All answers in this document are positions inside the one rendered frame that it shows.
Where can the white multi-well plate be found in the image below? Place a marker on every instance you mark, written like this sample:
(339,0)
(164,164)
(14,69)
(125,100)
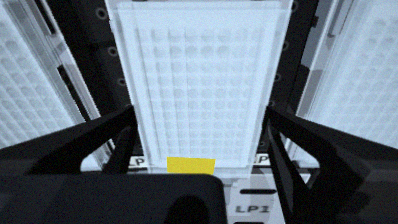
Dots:
(331,60)
(58,65)
(201,4)

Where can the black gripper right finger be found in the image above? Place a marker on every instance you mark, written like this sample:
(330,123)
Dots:
(358,177)

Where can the light grey flat plate with corner pegs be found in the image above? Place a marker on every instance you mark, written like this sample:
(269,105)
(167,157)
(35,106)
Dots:
(253,200)

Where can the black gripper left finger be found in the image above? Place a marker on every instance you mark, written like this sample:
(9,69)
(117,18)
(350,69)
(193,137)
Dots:
(63,151)

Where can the dark grey perforated base plate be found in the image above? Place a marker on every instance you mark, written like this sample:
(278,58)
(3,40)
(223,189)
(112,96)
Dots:
(93,20)

